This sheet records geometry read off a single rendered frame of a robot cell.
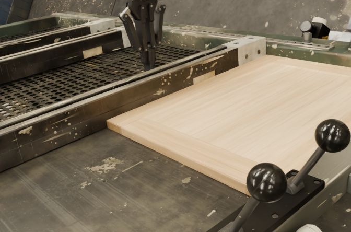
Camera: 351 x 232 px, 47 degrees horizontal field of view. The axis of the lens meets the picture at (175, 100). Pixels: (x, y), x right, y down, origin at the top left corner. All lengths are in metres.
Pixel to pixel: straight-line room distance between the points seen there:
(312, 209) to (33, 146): 0.51
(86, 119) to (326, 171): 0.48
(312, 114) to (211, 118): 0.20
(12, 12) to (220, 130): 4.39
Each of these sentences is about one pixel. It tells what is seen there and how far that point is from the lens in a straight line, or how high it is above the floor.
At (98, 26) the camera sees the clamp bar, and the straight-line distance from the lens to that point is 1.77.
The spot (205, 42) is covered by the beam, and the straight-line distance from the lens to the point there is 1.40.
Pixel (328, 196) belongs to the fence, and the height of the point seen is 1.33.
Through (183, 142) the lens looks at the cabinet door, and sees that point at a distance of 0.74.
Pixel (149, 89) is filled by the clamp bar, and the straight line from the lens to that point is 0.93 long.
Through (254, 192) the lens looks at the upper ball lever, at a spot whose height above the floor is 1.55.
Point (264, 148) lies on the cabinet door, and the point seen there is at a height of 1.27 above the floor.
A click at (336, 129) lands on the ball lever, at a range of 0.47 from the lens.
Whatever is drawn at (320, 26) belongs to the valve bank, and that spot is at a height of 0.75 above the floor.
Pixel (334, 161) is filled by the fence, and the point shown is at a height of 1.29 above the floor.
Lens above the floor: 1.88
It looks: 44 degrees down
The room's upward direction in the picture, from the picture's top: 71 degrees counter-clockwise
